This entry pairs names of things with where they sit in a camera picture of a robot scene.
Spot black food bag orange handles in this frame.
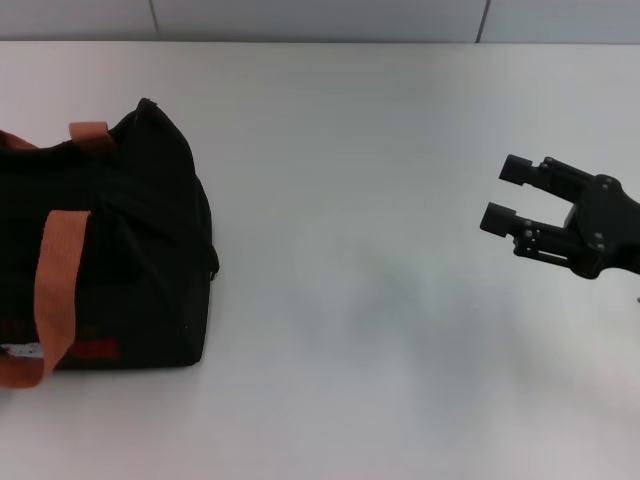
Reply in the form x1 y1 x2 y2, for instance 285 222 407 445
0 97 221 390

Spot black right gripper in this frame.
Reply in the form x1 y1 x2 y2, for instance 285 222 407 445
479 154 640 279

